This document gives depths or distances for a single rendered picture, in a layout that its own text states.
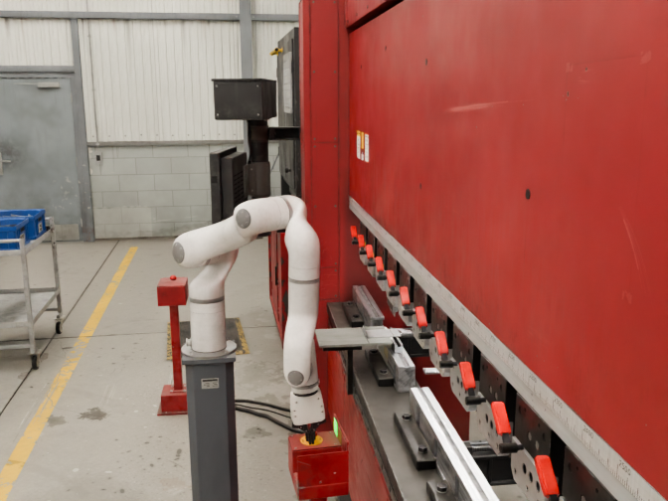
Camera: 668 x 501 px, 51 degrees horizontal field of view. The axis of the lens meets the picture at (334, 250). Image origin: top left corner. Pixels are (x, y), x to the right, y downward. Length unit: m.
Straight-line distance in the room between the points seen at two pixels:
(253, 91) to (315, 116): 0.34
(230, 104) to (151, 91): 6.10
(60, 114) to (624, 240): 9.02
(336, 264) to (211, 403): 1.18
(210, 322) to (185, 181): 7.23
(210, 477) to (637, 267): 1.96
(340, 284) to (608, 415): 2.51
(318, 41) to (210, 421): 1.75
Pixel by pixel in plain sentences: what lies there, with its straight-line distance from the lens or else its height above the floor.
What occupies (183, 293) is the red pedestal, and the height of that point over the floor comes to 0.75.
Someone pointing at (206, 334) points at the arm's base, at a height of 1.08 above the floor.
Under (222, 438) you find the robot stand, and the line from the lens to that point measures 2.56.
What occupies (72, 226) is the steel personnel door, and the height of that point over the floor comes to 0.21.
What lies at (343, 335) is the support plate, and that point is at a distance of 2.61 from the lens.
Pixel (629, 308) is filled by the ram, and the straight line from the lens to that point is 0.96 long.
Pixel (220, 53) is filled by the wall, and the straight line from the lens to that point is 9.51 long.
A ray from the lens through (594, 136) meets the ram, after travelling 1.04.
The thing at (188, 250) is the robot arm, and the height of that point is 1.38.
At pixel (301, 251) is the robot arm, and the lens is 1.97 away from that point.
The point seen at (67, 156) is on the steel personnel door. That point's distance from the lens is 9.70.
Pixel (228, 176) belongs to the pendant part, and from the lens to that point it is 3.49.
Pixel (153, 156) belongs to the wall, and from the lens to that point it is 9.58.
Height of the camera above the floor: 1.86
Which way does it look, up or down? 12 degrees down
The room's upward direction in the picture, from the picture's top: straight up
